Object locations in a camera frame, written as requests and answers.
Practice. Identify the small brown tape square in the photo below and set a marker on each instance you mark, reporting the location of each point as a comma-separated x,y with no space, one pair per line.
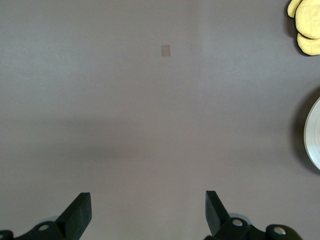
165,50

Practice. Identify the round wooden plate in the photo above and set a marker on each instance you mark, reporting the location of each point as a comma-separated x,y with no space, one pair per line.
313,135

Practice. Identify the yellow quilted oven mitt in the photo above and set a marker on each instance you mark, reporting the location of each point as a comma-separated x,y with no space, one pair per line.
306,17
310,45

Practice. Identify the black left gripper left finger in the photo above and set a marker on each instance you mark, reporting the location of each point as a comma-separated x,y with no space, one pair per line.
75,217

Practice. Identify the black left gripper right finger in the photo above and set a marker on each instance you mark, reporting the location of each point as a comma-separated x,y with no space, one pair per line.
217,217

